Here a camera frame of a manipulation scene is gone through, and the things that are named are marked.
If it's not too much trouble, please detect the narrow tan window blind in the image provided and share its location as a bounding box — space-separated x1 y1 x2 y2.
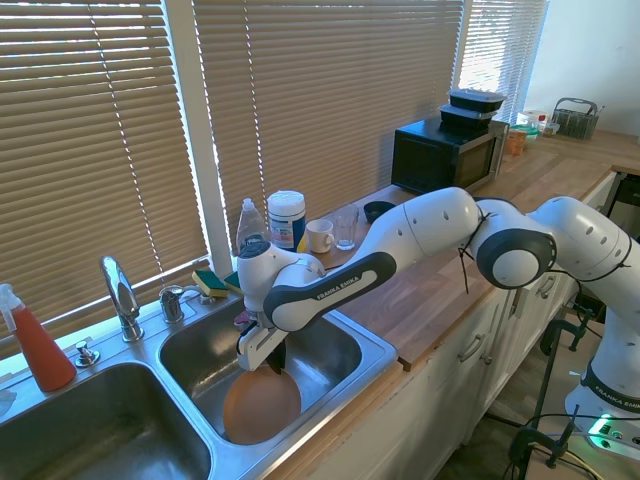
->
456 0 549 126

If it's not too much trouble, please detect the white lidded container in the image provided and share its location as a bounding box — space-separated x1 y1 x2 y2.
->
516 108 550 131

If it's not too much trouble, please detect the black C clamp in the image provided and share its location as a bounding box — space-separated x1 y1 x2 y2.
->
539 308 597 357
508 403 582 470

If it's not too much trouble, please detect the white ceramic mug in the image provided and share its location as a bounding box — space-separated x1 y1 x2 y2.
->
305 218 335 255

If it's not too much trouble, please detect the small chrome sink knob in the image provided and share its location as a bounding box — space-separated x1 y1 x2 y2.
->
74 340 101 369

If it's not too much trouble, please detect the orange cardboard box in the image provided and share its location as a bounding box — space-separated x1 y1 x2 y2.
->
504 128 529 157

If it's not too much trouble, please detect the chrome faucet handle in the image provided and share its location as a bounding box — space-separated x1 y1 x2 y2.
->
158 284 217 324

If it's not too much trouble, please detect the white wipes canister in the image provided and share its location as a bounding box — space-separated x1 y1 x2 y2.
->
266 189 309 255

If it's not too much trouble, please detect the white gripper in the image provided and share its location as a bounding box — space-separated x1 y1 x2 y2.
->
236 323 288 375

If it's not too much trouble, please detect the orange spray bottle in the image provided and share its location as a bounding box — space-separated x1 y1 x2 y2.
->
0 283 78 393

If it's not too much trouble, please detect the black plastic food container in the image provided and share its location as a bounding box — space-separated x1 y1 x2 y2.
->
447 88 508 110
438 103 496 134

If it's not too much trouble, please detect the stainless steel double sink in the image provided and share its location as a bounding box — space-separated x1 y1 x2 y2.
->
0 272 400 480

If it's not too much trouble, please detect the chrome sink faucet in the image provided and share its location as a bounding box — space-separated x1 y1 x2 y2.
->
98 255 146 344

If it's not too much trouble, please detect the small black bowl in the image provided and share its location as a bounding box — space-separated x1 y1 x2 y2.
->
363 200 398 226

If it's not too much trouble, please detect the orange plastic plate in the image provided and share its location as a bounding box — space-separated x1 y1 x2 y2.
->
222 365 303 446

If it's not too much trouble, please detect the clear drinking glass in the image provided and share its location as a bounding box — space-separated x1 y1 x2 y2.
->
333 203 361 252

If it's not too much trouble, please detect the grey wire cutlery caddy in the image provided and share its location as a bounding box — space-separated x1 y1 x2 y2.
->
551 97 600 141

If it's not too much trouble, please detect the white kitchen cabinet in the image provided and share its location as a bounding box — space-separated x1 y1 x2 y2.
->
279 172 621 480

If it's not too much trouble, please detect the black microwave oven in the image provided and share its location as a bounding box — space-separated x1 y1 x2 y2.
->
390 117 510 196

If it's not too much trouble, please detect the wide tan window blind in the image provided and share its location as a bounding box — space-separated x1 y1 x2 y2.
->
191 0 467 251
0 0 212 359

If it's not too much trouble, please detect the Dawn dish soap bottle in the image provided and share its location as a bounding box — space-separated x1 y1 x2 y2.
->
235 197 272 254

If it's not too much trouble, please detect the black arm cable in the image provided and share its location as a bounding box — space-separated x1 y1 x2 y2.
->
456 209 632 296

